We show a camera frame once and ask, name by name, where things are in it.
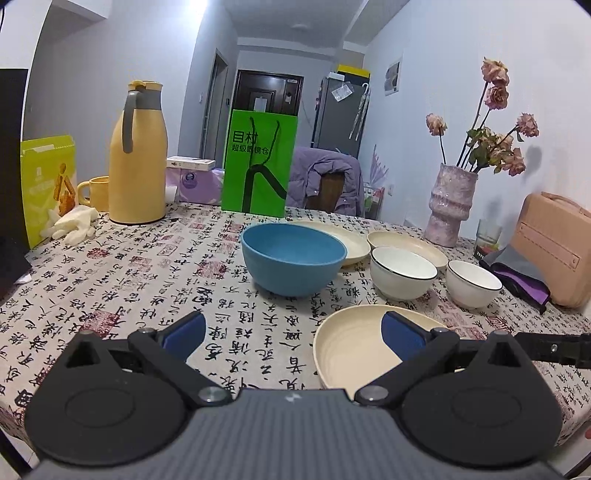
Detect white bowl black rim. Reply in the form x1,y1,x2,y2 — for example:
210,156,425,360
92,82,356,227
446,260,504,309
370,246,438,301

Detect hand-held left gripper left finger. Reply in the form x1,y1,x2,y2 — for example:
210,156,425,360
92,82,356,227
60,310,234,409

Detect yellow-green snack box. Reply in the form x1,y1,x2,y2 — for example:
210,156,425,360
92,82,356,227
20,135,78,249

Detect grey interior door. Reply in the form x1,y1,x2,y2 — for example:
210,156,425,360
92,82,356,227
203,52,230,162

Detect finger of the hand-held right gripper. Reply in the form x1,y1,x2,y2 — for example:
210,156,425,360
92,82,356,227
514,330,591,370

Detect bunch of dried roses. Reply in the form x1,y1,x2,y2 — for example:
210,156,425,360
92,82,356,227
426,57,540,176

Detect wooden chair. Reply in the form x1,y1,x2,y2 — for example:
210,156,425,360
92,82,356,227
307,173,345,213

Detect grey purple cloth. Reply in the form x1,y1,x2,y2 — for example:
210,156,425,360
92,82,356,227
479,244,552,315

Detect purple jacket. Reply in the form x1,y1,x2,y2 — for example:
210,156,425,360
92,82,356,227
286,146,363,217

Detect glass cup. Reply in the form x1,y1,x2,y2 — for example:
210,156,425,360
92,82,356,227
475,218,503,252

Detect white rubber gloves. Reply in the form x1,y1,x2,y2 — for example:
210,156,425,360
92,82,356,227
40,205,99,243

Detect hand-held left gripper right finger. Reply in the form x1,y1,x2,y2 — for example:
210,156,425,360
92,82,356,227
353,310,532,409

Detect pink ceramic vase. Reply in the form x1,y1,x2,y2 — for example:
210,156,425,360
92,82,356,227
424,163,479,248

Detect dark entrance door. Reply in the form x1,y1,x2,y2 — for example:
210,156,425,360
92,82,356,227
232,69,303,153

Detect bottle rack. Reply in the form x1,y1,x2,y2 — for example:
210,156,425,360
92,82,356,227
362,182,386,220

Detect wall picture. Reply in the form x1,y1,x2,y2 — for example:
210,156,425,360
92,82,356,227
384,58,403,97

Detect cream plate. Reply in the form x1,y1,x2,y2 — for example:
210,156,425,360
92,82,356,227
313,305,458,391
367,231,448,272
286,220,371,267

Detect white flat box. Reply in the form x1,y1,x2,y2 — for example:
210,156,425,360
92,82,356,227
167,156,216,172

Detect grey refrigerator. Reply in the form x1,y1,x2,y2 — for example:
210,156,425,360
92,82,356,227
313,74,370,158

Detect blue bowl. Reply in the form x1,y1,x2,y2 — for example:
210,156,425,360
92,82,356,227
240,223,348,297

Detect purple tissue pack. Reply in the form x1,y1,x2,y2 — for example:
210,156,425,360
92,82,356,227
165,167,227,205

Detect purple dried flower bunch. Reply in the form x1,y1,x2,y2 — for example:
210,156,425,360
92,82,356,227
369,145,385,185

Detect yellow thermos jug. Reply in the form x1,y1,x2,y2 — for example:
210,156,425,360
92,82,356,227
108,80,168,225

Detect yellow mug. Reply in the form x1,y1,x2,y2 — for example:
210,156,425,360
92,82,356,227
77,176,110,213

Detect green paper bag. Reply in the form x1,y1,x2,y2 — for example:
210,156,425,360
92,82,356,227
221,109,298,217

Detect white umbrella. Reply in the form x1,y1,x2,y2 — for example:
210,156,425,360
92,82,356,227
349,83,371,139

